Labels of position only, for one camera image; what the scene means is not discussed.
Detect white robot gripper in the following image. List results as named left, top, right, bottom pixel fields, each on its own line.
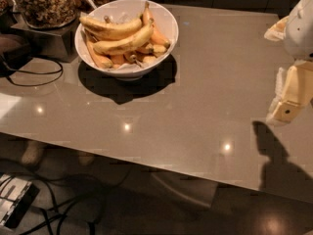
left=264, top=0, right=313, bottom=126

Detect small bottom banana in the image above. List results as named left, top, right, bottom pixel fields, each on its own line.
left=123, top=51, right=156, bottom=65

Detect dark square jar stand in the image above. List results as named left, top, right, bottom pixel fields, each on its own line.
left=11, top=18, right=78, bottom=62

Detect glass jar of nuts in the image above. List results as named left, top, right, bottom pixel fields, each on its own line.
left=15, top=0, right=76, bottom=29

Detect dark round object left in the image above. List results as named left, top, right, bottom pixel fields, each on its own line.
left=0, top=34, right=31, bottom=72

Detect black floor cables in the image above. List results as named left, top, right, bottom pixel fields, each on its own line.
left=0, top=169, right=109, bottom=235

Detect black cable on table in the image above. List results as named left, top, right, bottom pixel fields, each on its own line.
left=0, top=54, right=64, bottom=88

